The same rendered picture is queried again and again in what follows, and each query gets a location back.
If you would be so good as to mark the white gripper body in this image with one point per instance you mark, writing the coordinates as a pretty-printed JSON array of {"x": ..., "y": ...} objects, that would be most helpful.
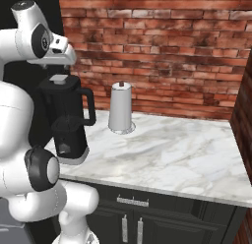
[{"x": 54, "y": 59}]

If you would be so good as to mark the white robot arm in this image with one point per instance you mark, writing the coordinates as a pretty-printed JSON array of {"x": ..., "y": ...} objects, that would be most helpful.
[{"x": 13, "y": 130}]

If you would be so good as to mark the black blender lid white cap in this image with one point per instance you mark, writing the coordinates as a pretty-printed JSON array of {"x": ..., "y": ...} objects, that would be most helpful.
[{"x": 70, "y": 80}]

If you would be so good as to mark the silver paper towel holder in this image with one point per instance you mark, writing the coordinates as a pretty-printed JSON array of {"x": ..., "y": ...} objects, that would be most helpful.
[{"x": 122, "y": 84}]

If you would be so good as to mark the dark narrow cupboard door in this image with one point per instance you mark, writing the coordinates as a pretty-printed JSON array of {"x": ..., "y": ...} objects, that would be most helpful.
[{"x": 105, "y": 226}]

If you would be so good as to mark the dark drawer front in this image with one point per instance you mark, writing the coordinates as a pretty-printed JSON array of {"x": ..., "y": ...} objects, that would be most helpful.
[{"x": 177, "y": 205}]

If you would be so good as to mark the dark wide cupboard door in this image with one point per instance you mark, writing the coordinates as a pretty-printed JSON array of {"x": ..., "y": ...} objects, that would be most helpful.
[{"x": 177, "y": 231}]

